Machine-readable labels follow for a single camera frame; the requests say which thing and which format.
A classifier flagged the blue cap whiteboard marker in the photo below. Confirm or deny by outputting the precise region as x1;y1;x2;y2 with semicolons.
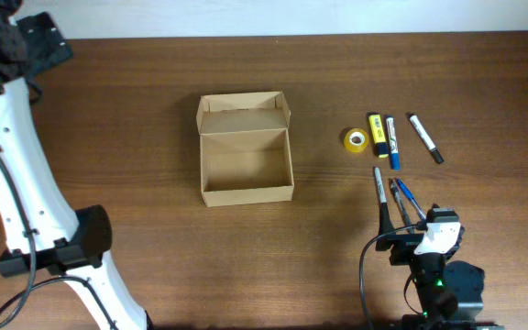
385;115;401;171

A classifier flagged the grey black pen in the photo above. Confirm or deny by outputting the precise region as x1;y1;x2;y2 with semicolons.
389;179;412;226

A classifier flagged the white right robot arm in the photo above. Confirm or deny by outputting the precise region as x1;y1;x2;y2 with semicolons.
376;205;485;329

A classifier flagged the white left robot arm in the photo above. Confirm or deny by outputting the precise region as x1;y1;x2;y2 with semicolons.
0;0;153;329

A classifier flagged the blue ballpoint pen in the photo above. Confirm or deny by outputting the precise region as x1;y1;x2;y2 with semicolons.
394;178;426;221

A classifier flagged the brown cardboard box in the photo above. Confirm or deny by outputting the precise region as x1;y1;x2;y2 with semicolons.
196;92;295;207

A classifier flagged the black permanent marker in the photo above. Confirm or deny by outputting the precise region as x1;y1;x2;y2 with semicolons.
373;167;390;217

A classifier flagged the black cap whiteboard marker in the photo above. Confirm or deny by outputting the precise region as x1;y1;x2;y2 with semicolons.
409;114;445;164

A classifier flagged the yellow tape roll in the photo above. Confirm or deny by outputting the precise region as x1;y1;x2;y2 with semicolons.
343;128;369;153

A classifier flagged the yellow highlighter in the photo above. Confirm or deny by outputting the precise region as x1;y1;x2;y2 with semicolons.
368;114;389;158

